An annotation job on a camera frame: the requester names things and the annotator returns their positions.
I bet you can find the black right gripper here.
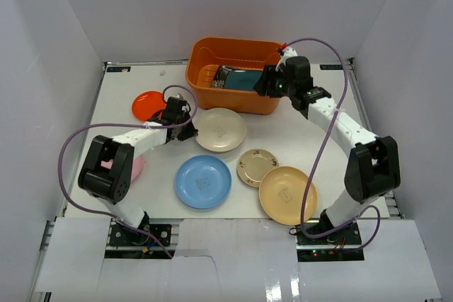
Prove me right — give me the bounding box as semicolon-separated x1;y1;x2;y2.
253;65;295;99

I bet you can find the cream bear plate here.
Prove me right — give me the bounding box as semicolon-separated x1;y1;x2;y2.
195;108;246;153

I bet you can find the teal square plate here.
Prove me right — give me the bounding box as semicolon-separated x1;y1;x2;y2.
224;70;262;92

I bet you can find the black floral square plate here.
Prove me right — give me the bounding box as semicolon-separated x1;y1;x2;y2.
210;65;231;88

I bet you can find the orange round plate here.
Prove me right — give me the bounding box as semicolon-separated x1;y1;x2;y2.
132;91;166;122

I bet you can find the blue bear plate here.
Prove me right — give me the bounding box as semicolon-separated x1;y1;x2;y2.
174;155;232;209

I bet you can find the pink round plate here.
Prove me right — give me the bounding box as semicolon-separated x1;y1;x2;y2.
131;155;144;181

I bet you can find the tan bear plate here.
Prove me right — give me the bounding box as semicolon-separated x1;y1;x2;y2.
258;166;308;226

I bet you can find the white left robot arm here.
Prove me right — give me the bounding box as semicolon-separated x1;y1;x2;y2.
78;95;197;245

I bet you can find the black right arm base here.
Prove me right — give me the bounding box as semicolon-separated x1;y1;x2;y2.
289;223;365;262

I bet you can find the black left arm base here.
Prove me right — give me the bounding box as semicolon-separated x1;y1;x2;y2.
105;222;176;260

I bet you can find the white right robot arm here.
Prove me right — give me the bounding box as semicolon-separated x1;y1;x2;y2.
253;56;401;245

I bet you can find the orange plastic bin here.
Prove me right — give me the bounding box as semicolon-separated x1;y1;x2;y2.
185;37;281;115

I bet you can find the small cream patterned plate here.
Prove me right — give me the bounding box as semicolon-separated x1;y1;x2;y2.
236;149;279;188

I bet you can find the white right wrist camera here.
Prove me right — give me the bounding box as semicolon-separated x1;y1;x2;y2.
275;43;298;71

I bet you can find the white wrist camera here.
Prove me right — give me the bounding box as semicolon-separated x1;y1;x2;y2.
174;93;184;100
275;43;298;71

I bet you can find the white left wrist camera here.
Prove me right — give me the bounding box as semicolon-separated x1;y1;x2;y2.
174;93;184;100

